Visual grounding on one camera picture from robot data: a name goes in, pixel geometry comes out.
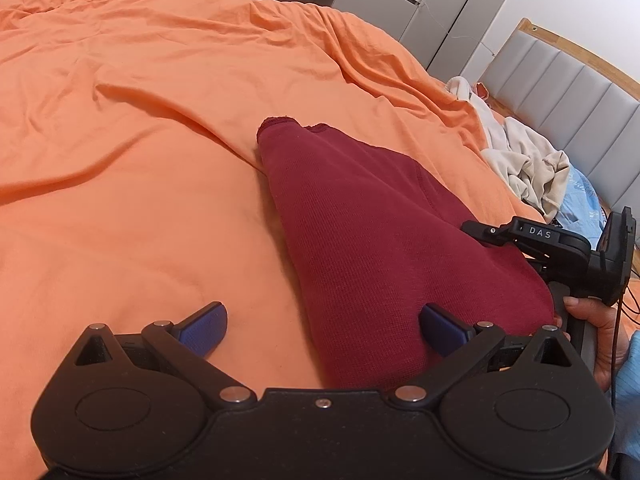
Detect orange bed cover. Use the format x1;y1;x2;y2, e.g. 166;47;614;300
0;0;546;480

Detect black cable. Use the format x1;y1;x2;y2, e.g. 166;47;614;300
609;262;640;401

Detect grey padded wooden headboard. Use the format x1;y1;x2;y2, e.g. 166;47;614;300
476;17;640;243

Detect dark red knit garment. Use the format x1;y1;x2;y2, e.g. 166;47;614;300
256;116;560;392

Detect person's right hand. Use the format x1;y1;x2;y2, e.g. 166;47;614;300
552;296;633;392

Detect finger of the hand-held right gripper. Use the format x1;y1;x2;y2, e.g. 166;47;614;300
460;218;517;250

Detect cream crumpled garment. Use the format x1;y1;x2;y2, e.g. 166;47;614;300
446;76;572;222

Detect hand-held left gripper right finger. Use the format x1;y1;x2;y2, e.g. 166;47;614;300
390;303;576;406

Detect light blue cloth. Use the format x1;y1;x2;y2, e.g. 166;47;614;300
551;166;614;237

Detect white built-in cabinet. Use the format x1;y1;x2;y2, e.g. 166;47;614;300
80;0;529;77

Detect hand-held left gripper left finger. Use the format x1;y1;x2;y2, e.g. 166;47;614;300
75;301;258;408

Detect person's light blue clothing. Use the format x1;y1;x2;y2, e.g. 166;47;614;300
606;329;640;480

